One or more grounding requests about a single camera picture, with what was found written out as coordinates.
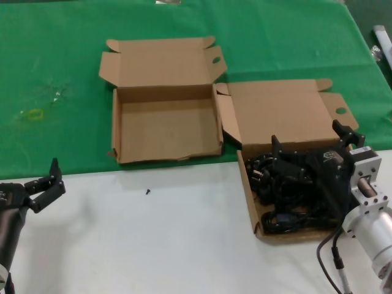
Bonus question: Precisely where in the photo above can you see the white tube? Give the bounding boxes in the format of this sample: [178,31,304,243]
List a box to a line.
[372,25,392,67]

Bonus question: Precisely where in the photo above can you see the yellow rubber band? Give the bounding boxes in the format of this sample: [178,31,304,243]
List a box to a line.
[26,108,44,121]

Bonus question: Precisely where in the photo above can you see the cardboard box with intact rim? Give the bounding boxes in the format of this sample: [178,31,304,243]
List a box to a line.
[216,78,360,245]

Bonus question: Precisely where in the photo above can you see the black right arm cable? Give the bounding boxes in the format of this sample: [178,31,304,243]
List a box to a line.
[316,226,345,294]

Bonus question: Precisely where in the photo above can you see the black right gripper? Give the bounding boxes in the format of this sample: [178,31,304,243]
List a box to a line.
[271,119,367,224]

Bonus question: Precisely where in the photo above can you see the cardboard box with torn rim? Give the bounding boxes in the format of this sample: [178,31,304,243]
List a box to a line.
[98,36,227,165]

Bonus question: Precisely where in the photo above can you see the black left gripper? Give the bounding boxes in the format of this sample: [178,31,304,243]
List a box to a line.
[0,157,67,266]

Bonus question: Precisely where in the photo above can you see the clear plastic scrap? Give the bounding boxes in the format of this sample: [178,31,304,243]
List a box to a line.
[51,87,68,104]

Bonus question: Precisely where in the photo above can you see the grey-tipped right arm cable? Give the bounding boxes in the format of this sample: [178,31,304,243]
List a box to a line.
[331,244,353,294]

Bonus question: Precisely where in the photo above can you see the green table cloth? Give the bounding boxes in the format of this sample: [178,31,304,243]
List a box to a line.
[0,0,392,182]

